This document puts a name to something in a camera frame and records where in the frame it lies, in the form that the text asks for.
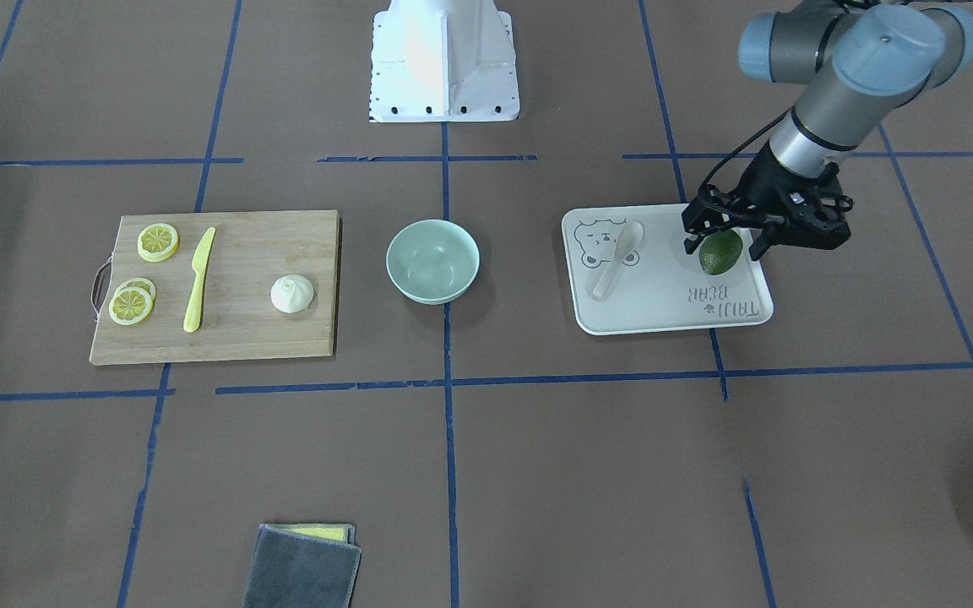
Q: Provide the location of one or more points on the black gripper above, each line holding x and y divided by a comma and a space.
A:
763, 183

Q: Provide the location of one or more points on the white steamed bun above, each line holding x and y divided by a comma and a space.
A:
291, 294

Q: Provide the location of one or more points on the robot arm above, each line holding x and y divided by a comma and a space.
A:
855, 68

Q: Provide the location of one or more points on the mint green bowl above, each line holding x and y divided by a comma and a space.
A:
433, 261

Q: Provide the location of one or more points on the green avocado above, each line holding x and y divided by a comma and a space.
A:
719, 253

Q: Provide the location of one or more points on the cream bear-print tray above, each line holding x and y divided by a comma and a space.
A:
658, 288

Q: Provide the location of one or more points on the grey folded cloth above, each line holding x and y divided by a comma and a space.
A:
303, 565

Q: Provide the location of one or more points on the yellow plastic knife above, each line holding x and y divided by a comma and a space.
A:
194, 311

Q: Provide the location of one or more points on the lemon slice under upper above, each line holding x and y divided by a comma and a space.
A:
141, 283

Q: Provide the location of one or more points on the lemon slice lower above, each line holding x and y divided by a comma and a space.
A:
130, 306

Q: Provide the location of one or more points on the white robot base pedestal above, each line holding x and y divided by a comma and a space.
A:
443, 61

